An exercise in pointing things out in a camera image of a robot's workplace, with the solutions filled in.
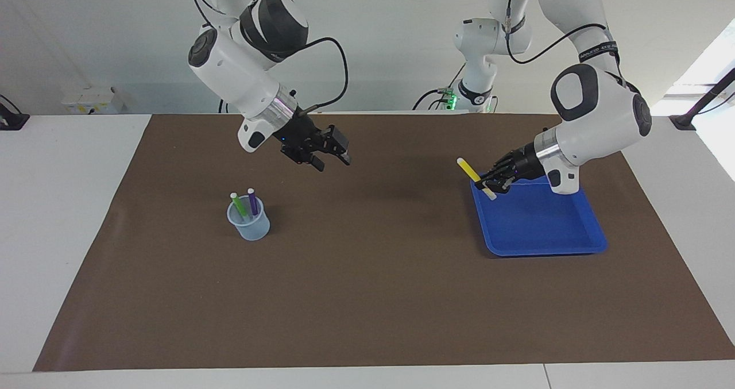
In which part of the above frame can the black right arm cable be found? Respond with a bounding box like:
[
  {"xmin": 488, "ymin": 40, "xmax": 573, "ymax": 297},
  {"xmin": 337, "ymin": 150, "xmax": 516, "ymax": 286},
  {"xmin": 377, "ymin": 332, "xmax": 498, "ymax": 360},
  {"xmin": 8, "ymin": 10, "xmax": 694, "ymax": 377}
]
[{"xmin": 287, "ymin": 37, "xmax": 350, "ymax": 115}]

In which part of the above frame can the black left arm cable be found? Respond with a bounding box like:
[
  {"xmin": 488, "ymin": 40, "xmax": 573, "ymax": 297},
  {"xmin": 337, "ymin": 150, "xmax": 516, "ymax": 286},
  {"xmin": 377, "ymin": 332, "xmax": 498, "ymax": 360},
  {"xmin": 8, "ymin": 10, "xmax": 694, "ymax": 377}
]
[{"xmin": 504, "ymin": 0, "xmax": 610, "ymax": 66}]

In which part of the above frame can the white power strip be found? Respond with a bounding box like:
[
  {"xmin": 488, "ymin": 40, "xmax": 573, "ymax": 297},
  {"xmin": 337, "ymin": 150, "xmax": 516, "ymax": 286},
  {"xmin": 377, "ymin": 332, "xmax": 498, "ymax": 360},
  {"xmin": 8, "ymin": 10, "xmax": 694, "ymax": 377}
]
[{"xmin": 62, "ymin": 87, "xmax": 125, "ymax": 115}]

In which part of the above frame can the black stand with pole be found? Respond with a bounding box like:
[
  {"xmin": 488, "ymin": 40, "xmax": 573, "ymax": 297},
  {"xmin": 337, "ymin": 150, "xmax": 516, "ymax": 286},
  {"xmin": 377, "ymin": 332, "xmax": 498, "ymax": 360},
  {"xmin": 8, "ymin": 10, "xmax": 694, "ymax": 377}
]
[{"xmin": 669, "ymin": 67, "xmax": 735, "ymax": 131}]

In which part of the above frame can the black left base cable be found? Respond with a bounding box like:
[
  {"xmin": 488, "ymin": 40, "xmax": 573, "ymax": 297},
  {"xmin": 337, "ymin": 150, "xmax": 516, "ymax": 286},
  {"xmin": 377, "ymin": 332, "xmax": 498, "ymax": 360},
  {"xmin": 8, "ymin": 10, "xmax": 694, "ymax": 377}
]
[{"xmin": 412, "ymin": 64, "xmax": 467, "ymax": 111}]

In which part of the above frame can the translucent plastic cup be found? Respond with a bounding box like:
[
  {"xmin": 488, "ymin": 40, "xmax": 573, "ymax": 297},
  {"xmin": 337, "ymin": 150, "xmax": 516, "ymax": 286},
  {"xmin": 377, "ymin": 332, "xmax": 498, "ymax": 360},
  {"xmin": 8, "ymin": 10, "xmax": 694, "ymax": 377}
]
[{"xmin": 227, "ymin": 195, "xmax": 271, "ymax": 242}]

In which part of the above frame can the yellow marker pen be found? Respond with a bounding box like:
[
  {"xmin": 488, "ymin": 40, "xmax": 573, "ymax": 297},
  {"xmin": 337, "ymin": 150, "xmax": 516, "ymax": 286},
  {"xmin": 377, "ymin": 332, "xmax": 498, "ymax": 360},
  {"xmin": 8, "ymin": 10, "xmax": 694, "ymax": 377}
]
[{"xmin": 457, "ymin": 157, "xmax": 498, "ymax": 201}]

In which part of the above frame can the blue plastic tray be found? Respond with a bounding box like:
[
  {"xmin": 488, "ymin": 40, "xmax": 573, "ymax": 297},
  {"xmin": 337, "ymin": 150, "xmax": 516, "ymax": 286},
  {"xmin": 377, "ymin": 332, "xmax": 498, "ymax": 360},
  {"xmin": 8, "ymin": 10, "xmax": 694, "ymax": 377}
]
[{"xmin": 470, "ymin": 172, "xmax": 608, "ymax": 257}]

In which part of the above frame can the black table clamp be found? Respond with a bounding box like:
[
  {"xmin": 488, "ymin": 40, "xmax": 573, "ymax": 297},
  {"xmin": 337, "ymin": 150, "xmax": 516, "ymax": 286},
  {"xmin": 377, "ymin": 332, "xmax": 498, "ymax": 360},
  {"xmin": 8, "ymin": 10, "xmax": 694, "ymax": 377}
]
[{"xmin": 0, "ymin": 95, "xmax": 30, "ymax": 131}]

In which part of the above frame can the brown table mat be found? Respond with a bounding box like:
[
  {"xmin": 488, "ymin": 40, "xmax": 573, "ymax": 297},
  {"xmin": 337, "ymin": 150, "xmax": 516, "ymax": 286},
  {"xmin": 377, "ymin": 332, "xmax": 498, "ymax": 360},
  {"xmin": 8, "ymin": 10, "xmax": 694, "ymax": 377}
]
[{"xmin": 33, "ymin": 112, "xmax": 735, "ymax": 372}]

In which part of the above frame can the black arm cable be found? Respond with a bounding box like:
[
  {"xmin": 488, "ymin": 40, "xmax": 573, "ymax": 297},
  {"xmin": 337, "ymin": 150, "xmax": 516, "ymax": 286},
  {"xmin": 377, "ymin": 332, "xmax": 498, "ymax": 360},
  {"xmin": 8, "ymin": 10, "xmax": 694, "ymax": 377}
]
[
  {"xmin": 287, "ymin": 37, "xmax": 350, "ymax": 115},
  {"xmin": 504, "ymin": 0, "xmax": 610, "ymax": 66}
]

